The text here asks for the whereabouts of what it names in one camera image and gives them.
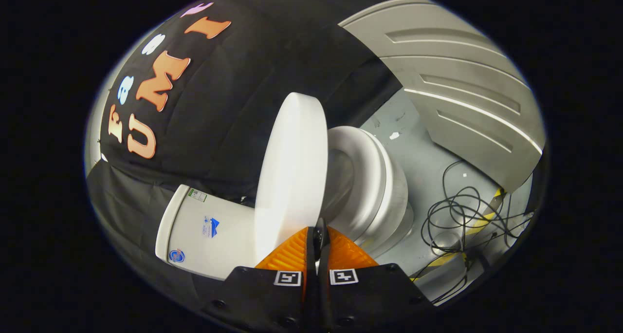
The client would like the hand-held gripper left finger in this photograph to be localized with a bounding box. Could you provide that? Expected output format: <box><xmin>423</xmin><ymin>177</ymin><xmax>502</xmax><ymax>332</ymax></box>
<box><xmin>202</xmin><ymin>226</ymin><xmax>319</xmax><ymax>333</ymax></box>

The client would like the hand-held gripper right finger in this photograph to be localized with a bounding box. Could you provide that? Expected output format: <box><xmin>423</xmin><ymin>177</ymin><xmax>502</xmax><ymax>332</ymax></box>
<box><xmin>316</xmin><ymin>219</ymin><xmax>434</xmax><ymax>333</ymax></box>

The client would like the white toilet bowl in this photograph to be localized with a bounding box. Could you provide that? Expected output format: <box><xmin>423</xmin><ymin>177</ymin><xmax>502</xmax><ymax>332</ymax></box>
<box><xmin>321</xmin><ymin>126</ymin><xmax>414</xmax><ymax>257</ymax></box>

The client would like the yellow black floor tape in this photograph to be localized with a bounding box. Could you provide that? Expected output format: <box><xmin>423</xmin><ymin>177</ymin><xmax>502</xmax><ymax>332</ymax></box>
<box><xmin>411</xmin><ymin>187</ymin><xmax>507</xmax><ymax>281</ymax></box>

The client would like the black backdrop cloth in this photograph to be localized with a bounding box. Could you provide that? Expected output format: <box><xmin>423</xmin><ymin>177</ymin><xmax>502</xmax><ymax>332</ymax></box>
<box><xmin>87</xmin><ymin>0</ymin><xmax>404</xmax><ymax>295</ymax></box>

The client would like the white drawer cabinet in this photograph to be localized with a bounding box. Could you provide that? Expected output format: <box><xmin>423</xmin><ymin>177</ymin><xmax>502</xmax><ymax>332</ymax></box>
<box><xmin>338</xmin><ymin>0</ymin><xmax>546</xmax><ymax>193</ymax></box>

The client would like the black cable bundle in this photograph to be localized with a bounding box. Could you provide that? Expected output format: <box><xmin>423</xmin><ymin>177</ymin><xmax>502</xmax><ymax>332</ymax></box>
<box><xmin>421</xmin><ymin>160</ymin><xmax>536</xmax><ymax>304</ymax></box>

